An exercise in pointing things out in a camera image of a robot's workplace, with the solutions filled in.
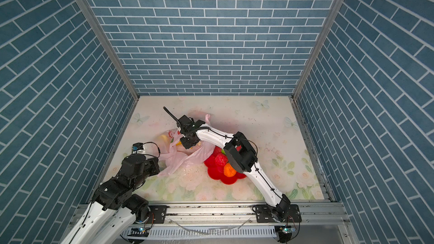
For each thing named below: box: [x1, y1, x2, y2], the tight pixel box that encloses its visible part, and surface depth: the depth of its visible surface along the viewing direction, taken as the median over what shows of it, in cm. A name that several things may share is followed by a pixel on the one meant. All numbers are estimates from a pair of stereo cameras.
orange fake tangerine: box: [223, 162, 237, 178], surface depth 83 cm
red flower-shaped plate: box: [204, 145, 247, 185], surface depth 86 cm
